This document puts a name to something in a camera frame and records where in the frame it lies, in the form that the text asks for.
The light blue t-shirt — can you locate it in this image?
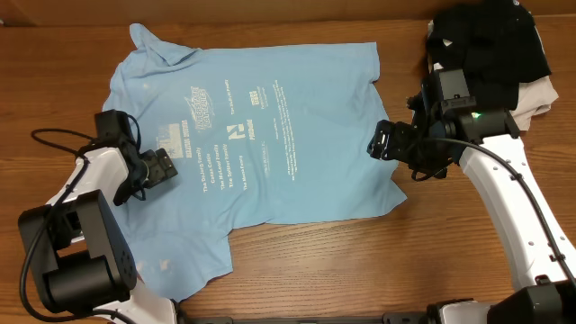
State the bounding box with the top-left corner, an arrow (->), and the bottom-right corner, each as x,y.
104,23 -> 406,301

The pile of black clothes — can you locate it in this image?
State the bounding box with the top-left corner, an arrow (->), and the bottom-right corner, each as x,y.
426,0 -> 551,110

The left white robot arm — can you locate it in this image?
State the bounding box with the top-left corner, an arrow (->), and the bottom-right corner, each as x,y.
18,148 -> 177,323

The white folded garment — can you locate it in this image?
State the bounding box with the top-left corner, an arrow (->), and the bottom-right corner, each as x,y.
426,20 -> 560,132

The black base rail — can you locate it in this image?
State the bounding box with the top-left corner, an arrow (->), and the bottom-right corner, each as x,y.
176,311 -> 428,324

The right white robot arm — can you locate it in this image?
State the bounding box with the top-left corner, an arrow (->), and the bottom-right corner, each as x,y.
367,108 -> 575,323

